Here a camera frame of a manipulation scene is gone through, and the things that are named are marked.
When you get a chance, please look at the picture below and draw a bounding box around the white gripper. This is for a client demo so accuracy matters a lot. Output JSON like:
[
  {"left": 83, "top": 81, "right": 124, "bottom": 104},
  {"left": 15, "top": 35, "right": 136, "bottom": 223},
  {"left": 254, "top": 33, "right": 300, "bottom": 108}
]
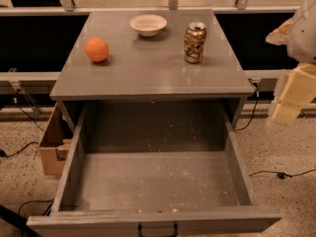
[{"left": 266, "top": 0, "right": 316, "bottom": 126}]

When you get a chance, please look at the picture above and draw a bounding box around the orange soda can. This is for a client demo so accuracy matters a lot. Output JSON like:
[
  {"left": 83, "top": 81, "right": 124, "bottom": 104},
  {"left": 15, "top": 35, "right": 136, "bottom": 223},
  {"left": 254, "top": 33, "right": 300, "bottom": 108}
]
[{"left": 184, "top": 22, "right": 206, "bottom": 63}]

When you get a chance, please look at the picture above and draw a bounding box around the grey open top drawer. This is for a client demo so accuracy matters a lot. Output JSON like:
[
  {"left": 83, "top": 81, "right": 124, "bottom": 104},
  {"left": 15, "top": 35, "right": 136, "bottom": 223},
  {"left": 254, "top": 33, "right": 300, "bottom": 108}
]
[{"left": 28, "top": 101, "right": 280, "bottom": 237}]

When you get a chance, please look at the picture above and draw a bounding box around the white bowl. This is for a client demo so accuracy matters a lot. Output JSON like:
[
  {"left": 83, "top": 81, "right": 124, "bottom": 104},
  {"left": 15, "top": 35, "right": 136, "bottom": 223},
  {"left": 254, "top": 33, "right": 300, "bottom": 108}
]
[{"left": 129, "top": 14, "right": 167, "bottom": 38}]

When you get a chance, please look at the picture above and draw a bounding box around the grey cabinet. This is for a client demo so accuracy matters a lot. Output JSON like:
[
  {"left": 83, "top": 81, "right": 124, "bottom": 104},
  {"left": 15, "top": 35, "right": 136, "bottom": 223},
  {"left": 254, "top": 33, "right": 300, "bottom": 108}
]
[{"left": 49, "top": 9, "right": 256, "bottom": 131}]

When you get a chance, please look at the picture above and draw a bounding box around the orange fruit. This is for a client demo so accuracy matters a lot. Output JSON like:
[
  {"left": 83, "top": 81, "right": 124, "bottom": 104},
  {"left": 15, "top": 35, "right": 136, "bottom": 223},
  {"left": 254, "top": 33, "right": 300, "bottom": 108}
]
[{"left": 85, "top": 38, "right": 110, "bottom": 62}]

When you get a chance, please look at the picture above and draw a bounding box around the cardboard box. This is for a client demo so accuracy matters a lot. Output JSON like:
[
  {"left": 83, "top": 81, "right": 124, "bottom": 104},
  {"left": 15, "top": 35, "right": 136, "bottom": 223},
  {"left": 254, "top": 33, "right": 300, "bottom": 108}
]
[{"left": 39, "top": 105, "right": 72, "bottom": 176}]

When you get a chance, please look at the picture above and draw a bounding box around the black cable at cabinet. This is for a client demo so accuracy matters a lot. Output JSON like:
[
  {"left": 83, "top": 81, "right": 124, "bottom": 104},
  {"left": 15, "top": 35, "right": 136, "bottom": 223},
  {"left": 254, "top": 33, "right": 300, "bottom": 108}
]
[{"left": 235, "top": 81, "right": 261, "bottom": 132}]

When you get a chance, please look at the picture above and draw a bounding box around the black cable right floor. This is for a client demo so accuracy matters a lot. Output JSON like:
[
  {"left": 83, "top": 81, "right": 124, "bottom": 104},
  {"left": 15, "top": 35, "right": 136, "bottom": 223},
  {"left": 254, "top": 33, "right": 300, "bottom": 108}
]
[{"left": 249, "top": 167, "right": 316, "bottom": 180}]

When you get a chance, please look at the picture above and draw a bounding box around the black cable floor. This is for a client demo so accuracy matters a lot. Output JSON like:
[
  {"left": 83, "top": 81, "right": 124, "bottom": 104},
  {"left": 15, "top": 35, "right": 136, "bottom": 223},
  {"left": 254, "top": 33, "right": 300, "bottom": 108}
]
[
  {"left": 0, "top": 141, "right": 40, "bottom": 159},
  {"left": 249, "top": 167, "right": 316, "bottom": 180}
]

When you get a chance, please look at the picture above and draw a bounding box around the black drawer handle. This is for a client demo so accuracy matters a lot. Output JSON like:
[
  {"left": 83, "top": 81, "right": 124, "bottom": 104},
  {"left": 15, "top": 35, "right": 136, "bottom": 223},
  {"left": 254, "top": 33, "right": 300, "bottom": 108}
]
[{"left": 137, "top": 224, "right": 178, "bottom": 237}]

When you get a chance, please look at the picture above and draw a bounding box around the metal rail frame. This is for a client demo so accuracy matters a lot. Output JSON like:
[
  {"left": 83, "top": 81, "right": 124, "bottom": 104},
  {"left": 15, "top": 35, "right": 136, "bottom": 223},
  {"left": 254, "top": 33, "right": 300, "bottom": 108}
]
[{"left": 0, "top": 0, "right": 316, "bottom": 117}]

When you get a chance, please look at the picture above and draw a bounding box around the black cable bottom left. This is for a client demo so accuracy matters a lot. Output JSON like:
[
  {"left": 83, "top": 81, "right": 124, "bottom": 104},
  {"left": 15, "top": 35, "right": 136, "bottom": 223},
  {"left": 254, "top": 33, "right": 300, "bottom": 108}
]
[{"left": 17, "top": 198, "right": 55, "bottom": 216}]

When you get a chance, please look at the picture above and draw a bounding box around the black cable left floor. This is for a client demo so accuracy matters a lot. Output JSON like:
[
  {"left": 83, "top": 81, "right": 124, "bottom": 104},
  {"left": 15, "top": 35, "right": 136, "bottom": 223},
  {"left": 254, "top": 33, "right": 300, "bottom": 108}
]
[{"left": 0, "top": 141, "right": 40, "bottom": 159}]

